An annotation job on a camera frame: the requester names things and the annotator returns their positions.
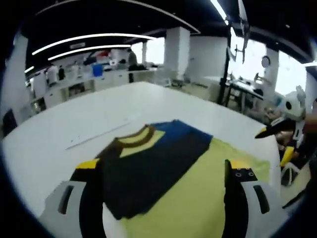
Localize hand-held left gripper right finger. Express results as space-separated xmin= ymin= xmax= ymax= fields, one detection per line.
xmin=223 ymin=159 xmax=283 ymax=238

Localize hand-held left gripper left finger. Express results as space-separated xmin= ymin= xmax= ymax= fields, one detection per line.
xmin=39 ymin=159 xmax=106 ymax=238

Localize yellow blue black garment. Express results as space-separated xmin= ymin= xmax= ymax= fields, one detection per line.
xmin=95 ymin=119 xmax=271 ymax=238

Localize black stand pole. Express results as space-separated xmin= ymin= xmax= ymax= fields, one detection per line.
xmin=217 ymin=24 xmax=233 ymax=105

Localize white counter cabinets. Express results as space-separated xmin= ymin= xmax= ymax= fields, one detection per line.
xmin=29 ymin=68 xmax=159 ymax=110

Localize blue storage bin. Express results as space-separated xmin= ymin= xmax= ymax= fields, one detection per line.
xmin=92 ymin=63 xmax=104 ymax=78

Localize short curved ceiling light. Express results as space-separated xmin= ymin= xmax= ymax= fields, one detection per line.
xmin=47 ymin=44 xmax=131 ymax=61

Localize long curved ceiling light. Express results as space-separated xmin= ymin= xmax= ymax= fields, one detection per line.
xmin=32 ymin=33 xmax=157 ymax=56

